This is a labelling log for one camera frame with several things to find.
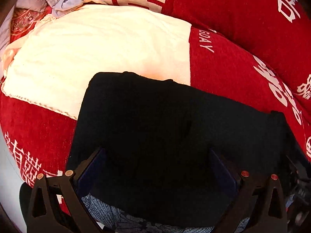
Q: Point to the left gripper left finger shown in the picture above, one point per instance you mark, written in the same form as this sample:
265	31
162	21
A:
55	205

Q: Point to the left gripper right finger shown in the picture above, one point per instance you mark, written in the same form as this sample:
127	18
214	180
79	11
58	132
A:
259	195

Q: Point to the black pants with patterned lining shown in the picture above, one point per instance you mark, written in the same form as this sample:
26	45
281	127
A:
158	169

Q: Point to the red blanket with white characters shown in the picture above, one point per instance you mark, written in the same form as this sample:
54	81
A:
256	52

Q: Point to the pile of clothes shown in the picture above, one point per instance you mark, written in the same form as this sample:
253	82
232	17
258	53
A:
59	8

